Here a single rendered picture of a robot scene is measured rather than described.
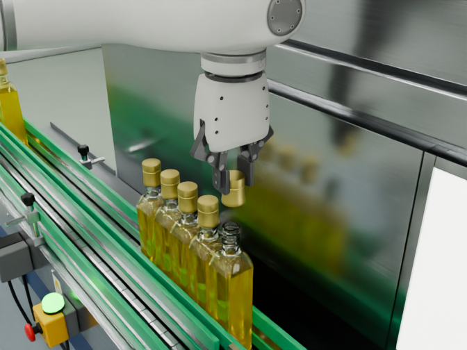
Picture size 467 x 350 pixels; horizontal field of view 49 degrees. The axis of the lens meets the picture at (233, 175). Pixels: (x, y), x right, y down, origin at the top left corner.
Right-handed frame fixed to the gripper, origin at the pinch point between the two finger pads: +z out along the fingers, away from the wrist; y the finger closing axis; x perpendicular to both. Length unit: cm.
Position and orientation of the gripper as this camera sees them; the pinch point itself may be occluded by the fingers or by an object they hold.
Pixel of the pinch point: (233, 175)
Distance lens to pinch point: 74.3
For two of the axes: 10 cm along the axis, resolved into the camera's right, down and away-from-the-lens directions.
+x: 5.8, 3.9, -7.2
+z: 0.0, 8.8, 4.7
